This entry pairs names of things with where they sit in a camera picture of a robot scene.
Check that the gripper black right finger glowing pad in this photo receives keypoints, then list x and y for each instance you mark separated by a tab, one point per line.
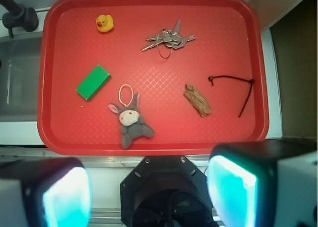
272	183

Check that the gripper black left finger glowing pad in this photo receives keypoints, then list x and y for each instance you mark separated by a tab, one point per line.
45	193

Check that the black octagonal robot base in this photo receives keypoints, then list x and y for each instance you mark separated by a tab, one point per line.
166	191

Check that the yellow rubber duck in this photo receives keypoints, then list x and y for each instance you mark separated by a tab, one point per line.
104	23

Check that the brown wood piece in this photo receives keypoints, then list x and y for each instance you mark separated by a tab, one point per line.
197	100

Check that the green rectangular block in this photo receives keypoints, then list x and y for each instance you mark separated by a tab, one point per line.
93	82

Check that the red plastic tray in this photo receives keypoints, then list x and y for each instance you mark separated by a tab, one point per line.
225	62

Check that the grey sink basin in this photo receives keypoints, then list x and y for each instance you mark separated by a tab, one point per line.
19	77

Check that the bunch of silver keys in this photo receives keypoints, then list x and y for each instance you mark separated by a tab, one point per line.
170	38

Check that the grey sink faucet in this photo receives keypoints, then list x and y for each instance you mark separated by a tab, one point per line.
18	15

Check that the grey plush bunny keychain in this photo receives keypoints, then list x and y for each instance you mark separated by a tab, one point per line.
132	123

